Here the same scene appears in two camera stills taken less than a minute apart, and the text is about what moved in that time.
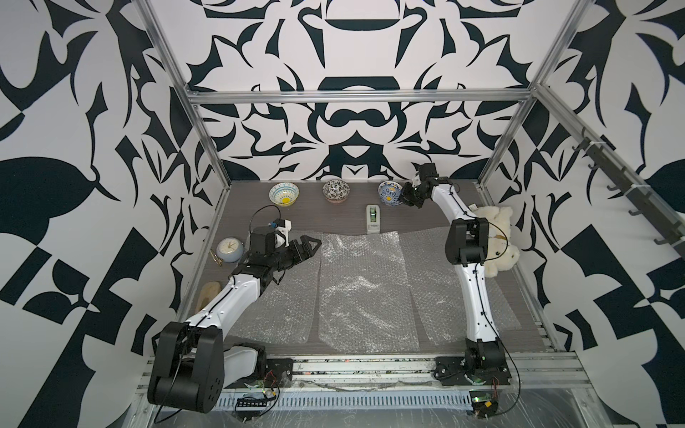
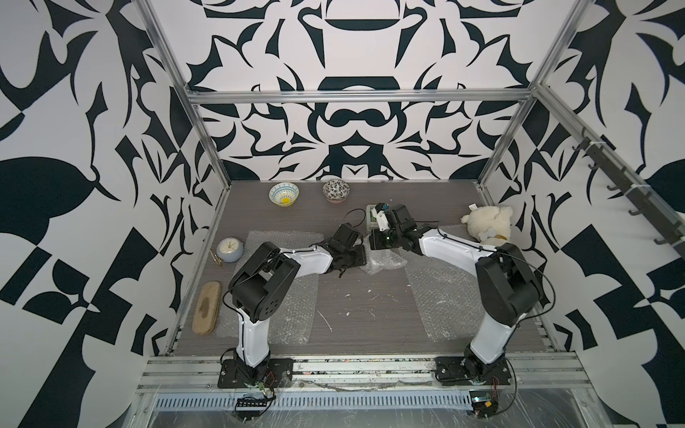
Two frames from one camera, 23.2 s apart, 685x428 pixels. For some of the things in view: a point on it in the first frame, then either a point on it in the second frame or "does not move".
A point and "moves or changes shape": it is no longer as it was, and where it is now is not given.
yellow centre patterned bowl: x=284 y=193 does not move
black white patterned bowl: x=335 y=191 does not move
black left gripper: x=296 y=250 -> x=361 y=255
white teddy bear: x=502 y=255 does not move
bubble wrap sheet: x=439 y=289 does not move
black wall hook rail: x=639 y=196 does not move
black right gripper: x=407 y=195 -> x=375 y=240
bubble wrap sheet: x=365 y=299 moves or changes shape
